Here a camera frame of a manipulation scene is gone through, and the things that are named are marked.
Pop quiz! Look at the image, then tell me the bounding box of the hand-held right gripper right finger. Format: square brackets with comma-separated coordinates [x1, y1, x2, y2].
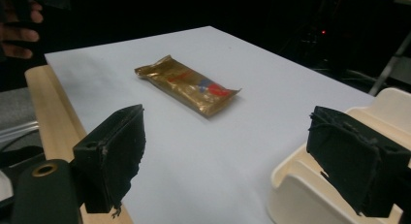
[305, 105, 411, 218]

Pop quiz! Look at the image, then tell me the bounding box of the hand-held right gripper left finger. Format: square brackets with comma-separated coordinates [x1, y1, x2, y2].
[72, 104, 147, 216]

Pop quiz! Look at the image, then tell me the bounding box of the gold snack packet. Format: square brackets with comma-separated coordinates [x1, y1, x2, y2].
[134, 54, 242, 118]

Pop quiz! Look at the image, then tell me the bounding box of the cream plastic rack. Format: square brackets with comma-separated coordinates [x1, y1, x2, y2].
[266, 86, 411, 224]

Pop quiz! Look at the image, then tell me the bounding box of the grey metal stand leg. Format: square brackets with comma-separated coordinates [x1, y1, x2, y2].
[367, 31, 411, 96]

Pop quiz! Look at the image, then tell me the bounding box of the dark equipment with red light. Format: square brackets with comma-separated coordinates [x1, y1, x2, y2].
[300, 21, 357, 72]

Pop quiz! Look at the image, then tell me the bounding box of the clear cable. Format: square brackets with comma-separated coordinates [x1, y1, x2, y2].
[0, 120, 41, 144]

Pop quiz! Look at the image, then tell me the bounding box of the black cable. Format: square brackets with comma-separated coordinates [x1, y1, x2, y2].
[0, 129, 44, 156]

